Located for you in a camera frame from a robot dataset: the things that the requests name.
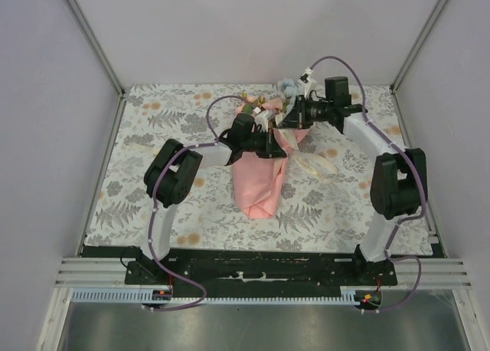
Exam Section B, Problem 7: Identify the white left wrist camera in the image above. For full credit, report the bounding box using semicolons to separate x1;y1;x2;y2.
252;107;276;130

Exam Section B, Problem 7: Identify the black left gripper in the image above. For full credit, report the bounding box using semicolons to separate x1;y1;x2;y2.
242;129;286;160

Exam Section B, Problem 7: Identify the pink wrapping paper sheet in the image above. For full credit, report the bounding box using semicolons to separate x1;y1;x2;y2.
229;96;313;220

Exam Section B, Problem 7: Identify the floral patterned table mat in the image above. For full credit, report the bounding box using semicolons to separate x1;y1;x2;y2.
84;83;433;253

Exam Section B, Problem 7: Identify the blue fake hydrangea stem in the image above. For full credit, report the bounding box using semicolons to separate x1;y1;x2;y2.
276;78;302;103

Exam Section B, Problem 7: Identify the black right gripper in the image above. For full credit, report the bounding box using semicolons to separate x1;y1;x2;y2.
279;95;334;130

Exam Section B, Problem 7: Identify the white slotted cable duct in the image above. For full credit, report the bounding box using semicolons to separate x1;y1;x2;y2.
71;288;365;306

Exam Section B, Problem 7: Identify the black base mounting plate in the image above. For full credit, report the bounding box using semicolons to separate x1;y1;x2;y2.
124;248;398;297

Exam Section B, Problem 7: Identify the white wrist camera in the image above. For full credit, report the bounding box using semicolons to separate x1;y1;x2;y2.
252;107;276;130
298;67;317;98

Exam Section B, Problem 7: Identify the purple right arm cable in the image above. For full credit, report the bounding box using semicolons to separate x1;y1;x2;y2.
305;55;428;316

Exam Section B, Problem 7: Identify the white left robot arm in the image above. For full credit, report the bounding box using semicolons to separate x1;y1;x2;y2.
142;113;287;284

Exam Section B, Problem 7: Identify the cream ribbon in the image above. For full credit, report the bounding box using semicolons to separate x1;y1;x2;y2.
126;128;339;183

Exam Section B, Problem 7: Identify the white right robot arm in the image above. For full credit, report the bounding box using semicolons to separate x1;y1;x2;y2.
277;69;427;285

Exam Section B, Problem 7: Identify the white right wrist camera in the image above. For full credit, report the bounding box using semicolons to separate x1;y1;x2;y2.
298;67;317;98

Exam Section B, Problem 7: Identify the orange fake rose stem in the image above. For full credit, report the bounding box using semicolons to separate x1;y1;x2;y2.
236;92;266;116

